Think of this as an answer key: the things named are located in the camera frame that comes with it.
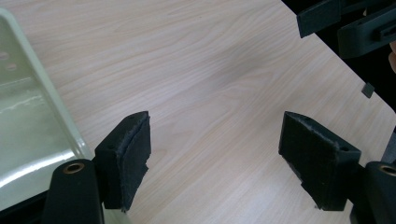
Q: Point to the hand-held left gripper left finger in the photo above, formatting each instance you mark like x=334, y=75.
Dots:
x=124, y=155

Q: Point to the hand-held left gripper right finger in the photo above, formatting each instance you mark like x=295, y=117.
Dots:
x=320, y=161

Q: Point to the pale green plastic basket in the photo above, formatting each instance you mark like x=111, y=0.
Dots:
x=25, y=124

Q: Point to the black table edge clamp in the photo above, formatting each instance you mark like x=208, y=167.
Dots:
x=368, y=90

